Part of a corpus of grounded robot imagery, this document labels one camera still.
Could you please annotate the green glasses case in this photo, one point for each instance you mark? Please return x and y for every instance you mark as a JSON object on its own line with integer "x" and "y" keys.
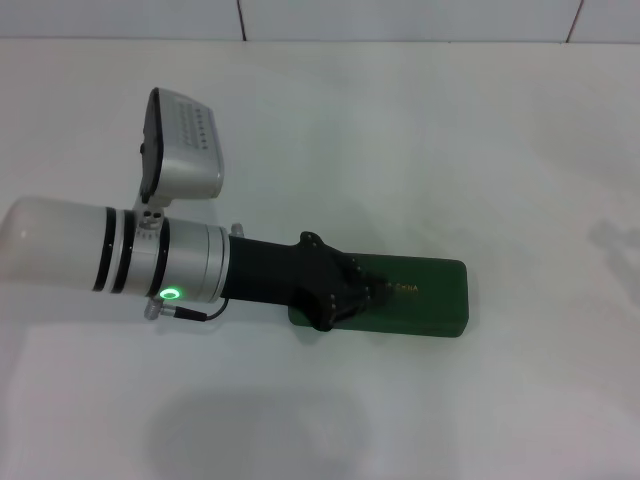
{"x": 420, "y": 305}

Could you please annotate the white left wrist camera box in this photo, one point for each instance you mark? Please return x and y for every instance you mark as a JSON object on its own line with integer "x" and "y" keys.
{"x": 182, "y": 145}

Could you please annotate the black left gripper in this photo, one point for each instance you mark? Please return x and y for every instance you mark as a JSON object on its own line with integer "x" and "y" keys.
{"x": 280, "y": 275}

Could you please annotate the silver connector stub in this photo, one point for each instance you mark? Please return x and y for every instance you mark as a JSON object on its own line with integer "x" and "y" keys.
{"x": 236, "y": 230}

